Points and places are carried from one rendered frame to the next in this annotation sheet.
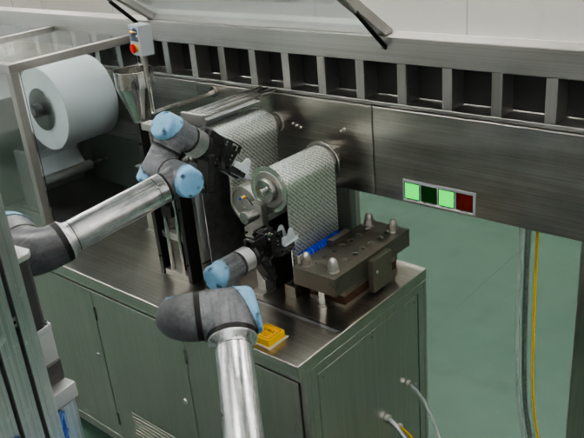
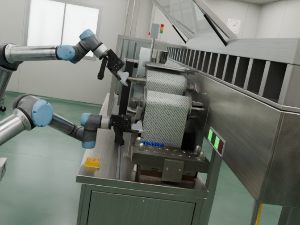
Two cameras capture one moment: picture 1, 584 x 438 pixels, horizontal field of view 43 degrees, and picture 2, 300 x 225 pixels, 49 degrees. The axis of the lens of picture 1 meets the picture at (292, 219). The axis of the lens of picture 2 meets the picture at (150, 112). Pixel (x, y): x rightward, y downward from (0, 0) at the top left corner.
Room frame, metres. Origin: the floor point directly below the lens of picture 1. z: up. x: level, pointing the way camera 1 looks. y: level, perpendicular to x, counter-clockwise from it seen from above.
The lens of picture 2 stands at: (0.78, -1.17, 1.57)
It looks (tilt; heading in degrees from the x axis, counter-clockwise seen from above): 12 degrees down; 41
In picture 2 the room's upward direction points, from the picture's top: 10 degrees clockwise
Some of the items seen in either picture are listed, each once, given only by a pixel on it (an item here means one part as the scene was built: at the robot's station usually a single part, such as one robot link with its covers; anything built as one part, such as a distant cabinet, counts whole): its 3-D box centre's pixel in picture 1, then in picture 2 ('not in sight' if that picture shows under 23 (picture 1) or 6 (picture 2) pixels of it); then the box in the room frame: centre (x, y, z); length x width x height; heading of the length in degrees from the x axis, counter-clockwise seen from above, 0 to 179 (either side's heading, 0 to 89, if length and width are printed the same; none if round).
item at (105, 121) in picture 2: (243, 260); (106, 122); (1.92, 0.15, 1.11); 0.08 x 0.05 x 0.08; 47
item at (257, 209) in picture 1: (258, 249); (131, 131); (2.10, 0.11, 1.05); 0.06 x 0.05 x 0.31; 137
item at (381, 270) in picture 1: (381, 270); (172, 170); (2.05, -0.26, 0.97); 0.10 x 0.03 x 0.11; 137
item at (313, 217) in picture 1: (314, 219); (163, 130); (2.16, -0.07, 1.11); 0.23 x 0.01 x 0.18; 137
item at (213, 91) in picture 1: (183, 102); not in sight; (2.61, 0.34, 1.41); 0.30 x 0.04 x 0.04; 137
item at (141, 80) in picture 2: not in sight; (141, 80); (2.26, 0.26, 1.34); 0.06 x 0.06 x 0.06; 47
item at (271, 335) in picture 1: (268, 335); (92, 161); (1.83, 0.10, 0.91); 0.07 x 0.07 x 0.02; 47
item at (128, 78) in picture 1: (134, 77); (158, 54); (2.67, 0.52, 1.50); 0.14 x 0.14 x 0.06
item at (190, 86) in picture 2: (269, 124); (189, 88); (2.49, 0.05, 1.34); 0.07 x 0.07 x 0.07; 47
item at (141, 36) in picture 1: (139, 39); (153, 31); (2.50, 0.44, 1.66); 0.07 x 0.07 x 0.10; 37
